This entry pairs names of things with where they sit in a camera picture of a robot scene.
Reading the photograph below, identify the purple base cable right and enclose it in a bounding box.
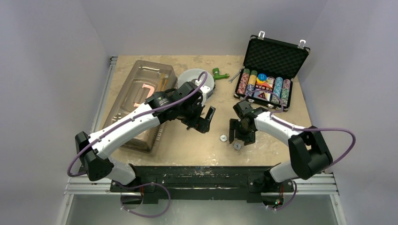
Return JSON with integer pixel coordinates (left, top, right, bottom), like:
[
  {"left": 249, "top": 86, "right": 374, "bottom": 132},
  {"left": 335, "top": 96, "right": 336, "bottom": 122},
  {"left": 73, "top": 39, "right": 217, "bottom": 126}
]
[{"left": 266, "top": 181, "right": 298, "bottom": 212}]

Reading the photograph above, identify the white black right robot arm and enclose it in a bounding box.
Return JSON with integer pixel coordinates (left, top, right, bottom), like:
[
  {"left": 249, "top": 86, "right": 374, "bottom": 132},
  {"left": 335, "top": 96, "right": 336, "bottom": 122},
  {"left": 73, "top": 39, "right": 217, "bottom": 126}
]
[{"left": 229, "top": 100, "right": 333, "bottom": 191}]

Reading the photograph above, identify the white poker chip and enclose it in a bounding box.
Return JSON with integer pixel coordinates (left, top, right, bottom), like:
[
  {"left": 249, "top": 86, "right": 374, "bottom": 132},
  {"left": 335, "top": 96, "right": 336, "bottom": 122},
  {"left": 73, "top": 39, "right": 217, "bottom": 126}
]
[
  {"left": 220, "top": 135, "right": 228, "bottom": 142},
  {"left": 233, "top": 142, "right": 242, "bottom": 150}
]

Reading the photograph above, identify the clear brown plastic storage box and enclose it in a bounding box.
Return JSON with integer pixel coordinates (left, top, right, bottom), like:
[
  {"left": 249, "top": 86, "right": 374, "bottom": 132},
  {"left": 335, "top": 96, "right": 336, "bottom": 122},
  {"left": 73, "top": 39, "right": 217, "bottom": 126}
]
[{"left": 103, "top": 60, "right": 177, "bottom": 153}]

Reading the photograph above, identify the silver wrench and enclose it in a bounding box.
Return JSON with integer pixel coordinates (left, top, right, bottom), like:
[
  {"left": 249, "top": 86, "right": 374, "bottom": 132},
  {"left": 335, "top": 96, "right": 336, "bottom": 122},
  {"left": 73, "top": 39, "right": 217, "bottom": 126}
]
[{"left": 228, "top": 67, "right": 244, "bottom": 83}]

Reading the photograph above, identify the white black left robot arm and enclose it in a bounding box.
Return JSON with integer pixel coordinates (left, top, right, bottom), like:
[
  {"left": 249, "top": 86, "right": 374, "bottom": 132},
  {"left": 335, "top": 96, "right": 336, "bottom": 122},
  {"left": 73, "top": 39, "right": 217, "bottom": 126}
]
[{"left": 75, "top": 82, "right": 216, "bottom": 192}]

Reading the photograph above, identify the light blue chip row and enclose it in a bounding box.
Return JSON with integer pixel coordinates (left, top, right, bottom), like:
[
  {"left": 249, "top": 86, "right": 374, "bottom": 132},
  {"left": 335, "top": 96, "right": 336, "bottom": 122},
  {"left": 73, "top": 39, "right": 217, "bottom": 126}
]
[{"left": 271, "top": 77, "right": 283, "bottom": 104}]

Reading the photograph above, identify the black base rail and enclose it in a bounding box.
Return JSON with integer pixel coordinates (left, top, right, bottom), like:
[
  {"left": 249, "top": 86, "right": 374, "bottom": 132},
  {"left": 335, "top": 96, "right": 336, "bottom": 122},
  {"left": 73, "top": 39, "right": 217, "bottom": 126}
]
[{"left": 110, "top": 166, "right": 295, "bottom": 205}]

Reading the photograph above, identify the red triangle token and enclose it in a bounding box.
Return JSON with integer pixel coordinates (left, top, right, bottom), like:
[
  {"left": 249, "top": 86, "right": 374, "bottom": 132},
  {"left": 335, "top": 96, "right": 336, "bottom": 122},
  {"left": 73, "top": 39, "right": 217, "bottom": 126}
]
[{"left": 253, "top": 90, "right": 271, "bottom": 101}]

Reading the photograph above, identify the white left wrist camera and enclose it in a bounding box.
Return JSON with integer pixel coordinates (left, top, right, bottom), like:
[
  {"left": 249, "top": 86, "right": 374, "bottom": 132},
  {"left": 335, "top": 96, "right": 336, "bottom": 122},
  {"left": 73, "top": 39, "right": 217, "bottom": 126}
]
[{"left": 199, "top": 85, "right": 214, "bottom": 105}]

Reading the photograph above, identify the yellow blue chip row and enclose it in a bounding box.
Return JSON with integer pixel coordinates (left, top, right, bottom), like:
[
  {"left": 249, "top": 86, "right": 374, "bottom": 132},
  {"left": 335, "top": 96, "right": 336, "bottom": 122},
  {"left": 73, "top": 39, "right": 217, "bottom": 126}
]
[{"left": 245, "top": 70, "right": 258, "bottom": 95}]

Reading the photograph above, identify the grey filament spool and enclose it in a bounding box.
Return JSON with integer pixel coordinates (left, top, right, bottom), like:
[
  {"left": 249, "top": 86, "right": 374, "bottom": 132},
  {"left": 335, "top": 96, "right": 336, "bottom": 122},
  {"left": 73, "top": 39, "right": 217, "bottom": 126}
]
[{"left": 176, "top": 68, "right": 215, "bottom": 89}]

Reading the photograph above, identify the green hose fitting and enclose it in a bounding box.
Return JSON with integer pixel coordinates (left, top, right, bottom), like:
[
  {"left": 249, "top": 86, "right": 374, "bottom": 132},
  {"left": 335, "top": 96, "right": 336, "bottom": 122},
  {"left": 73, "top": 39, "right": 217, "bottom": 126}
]
[{"left": 212, "top": 67, "right": 230, "bottom": 80}]

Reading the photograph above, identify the clear round disc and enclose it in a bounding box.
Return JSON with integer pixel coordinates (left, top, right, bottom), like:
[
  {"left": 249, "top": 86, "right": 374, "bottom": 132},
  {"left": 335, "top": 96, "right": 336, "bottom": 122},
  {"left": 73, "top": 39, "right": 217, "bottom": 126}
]
[{"left": 266, "top": 76, "right": 275, "bottom": 87}]

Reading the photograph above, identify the red poker chip row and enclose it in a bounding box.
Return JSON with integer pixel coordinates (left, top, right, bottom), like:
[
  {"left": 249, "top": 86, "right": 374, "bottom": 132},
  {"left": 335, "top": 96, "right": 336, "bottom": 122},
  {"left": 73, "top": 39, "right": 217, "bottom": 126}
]
[{"left": 237, "top": 68, "right": 250, "bottom": 95}]

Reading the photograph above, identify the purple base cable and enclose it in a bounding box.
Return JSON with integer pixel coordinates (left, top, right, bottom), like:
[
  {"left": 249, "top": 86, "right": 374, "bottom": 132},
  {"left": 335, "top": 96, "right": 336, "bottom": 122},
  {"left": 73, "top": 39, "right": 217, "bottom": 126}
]
[
  {"left": 120, "top": 181, "right": 173, "bottom": 218},
  {"left": 266, "top": 181, "right": 298, "bottom": 212}
]

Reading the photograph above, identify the black poker set case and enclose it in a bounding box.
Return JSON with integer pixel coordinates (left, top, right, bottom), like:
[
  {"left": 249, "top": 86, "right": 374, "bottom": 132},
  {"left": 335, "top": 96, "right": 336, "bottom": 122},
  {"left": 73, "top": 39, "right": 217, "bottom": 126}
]
[{"left": 234, "top": 31, "right": 311, "bottom": 111}]

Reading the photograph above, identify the blue poker button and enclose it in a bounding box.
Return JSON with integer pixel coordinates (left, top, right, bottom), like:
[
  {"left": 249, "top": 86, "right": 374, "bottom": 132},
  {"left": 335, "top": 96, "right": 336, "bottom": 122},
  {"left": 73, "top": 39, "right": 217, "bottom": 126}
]
[{"left": 257, "top": 73, "right": 267, "bottom": 83}]

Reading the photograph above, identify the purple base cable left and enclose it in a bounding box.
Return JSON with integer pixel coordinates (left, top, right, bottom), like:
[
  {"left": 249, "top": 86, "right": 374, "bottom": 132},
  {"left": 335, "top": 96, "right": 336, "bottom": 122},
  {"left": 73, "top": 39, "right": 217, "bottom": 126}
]
[{"left": 120, "top": 181, "right": 173, "bottom": 218}]

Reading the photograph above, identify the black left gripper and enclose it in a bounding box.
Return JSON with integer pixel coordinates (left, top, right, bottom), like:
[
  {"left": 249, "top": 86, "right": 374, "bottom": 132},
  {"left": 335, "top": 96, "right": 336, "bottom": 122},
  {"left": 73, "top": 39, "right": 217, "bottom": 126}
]
[{"left": 177, "top": 100, "right": 214, "bottom": 133}]

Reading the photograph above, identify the aluminium frame rail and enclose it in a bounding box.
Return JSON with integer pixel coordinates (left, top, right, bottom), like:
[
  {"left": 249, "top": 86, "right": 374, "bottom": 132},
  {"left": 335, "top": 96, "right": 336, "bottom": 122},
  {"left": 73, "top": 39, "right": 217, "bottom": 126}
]
[{"left": 64, "top": 173, "right": 347, "bottom": 225}]

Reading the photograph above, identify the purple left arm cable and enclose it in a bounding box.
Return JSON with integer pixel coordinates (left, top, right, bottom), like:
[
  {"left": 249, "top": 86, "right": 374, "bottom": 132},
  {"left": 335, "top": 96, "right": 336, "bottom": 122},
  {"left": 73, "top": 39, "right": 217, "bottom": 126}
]
[{"left": 67, "top": 71, "right": 208, "bottom": 178}]

